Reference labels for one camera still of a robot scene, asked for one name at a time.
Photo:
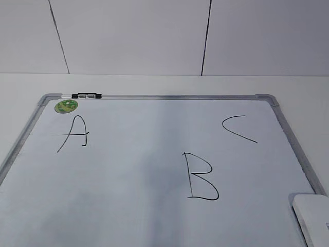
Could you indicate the white rectangular board eraser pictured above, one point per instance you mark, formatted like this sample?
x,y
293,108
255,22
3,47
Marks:
x,y
312,215

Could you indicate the black and silver marker pen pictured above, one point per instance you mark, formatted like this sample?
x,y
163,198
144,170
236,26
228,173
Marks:
x,y
86,96

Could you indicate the green round magnet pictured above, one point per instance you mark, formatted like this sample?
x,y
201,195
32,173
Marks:
x,y
66,106

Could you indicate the white board with aluminium frame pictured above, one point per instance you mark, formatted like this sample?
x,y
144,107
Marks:
x,y
156,170

